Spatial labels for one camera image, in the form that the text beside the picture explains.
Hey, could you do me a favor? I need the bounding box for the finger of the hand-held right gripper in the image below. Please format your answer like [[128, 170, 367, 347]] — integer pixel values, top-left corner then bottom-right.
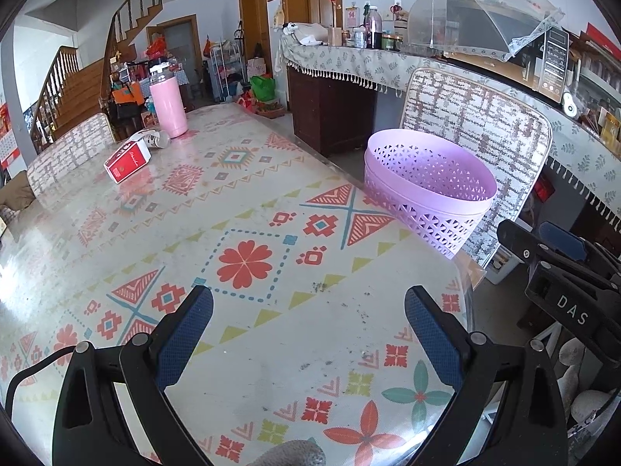
[[496, 219, 549, 273], [538, 221, 590, 263]]

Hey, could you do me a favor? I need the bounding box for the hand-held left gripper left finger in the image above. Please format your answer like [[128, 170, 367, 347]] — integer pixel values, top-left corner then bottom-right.
[[52, 284, 214, 466]]

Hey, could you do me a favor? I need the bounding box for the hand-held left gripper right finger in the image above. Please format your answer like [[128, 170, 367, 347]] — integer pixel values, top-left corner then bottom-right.
[[404, 285, 568, 466]]

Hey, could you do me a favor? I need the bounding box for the purple plastic basket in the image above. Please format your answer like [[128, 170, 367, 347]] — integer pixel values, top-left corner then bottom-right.
[[364, 129, 498, 259]]

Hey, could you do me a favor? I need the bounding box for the patterned dining chair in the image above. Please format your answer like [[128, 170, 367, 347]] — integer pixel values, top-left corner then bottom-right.
[[400, 67, 554, 265], [26, 113, 114, 195]]

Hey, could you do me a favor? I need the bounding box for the grey fleece cloth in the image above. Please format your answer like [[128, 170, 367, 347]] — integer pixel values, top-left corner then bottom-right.
[[250, 439, 327, 466]]

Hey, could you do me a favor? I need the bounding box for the silver microwave oven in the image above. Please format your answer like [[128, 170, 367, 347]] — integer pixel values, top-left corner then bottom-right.
[[531, 26, 571, 104]]

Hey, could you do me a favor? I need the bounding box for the red and white carton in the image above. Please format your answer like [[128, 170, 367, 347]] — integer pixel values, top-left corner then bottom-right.
[[103, 138, 152, 184]]

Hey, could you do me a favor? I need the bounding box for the crumpled white wrapper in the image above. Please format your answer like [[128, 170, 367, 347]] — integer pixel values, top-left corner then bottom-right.
[[128, 129, 172, 150]]

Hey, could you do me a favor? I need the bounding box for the pink water bottle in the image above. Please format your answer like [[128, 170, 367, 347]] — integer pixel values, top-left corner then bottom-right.
[[148, 64, 189, 139]]

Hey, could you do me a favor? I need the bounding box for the mesh food cover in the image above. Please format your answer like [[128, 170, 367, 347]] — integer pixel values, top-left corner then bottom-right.
[[406, 0, 566, 61]]

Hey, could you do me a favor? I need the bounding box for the sideboard with patterned cloth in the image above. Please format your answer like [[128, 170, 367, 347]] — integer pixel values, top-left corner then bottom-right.
[[276, 34, 621, 234]]

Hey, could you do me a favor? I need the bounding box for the green bag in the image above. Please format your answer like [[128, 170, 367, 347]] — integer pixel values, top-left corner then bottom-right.
[[250, 75, 276, 103]]

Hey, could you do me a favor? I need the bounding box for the purple tinted bottle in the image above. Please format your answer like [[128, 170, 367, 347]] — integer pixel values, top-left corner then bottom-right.
[[364, 6, 384, 49]]

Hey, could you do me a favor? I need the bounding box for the cluttered checked-cloth table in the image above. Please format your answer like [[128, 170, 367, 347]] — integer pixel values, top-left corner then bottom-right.
[[109, 36, 187, 108]]

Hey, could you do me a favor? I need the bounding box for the wooden staircase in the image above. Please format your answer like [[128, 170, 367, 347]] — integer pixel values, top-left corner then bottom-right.
[[29, 0, 163, 153]]

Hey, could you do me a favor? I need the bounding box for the metal rack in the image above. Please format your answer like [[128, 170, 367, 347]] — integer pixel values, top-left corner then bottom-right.
[[208, 39, 243, 103]]

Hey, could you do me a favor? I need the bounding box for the grey glass door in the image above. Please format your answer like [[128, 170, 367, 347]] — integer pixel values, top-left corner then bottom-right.
[[147, 14, 201, 88]]

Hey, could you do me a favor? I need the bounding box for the white plush toy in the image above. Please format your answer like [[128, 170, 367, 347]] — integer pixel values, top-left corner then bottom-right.
[[281, 22, 328, 45]]

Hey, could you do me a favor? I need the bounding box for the plain wooden door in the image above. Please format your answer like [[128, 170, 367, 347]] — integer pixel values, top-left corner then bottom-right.
[[238, 0, 277, 73]]

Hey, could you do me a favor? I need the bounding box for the black cable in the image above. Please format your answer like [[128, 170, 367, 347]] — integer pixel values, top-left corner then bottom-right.
[[5, 347, 76, 418]]

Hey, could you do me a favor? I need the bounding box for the red wall calendar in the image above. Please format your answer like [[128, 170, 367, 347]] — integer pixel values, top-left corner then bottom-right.
[[0, 104, 23, 166]]

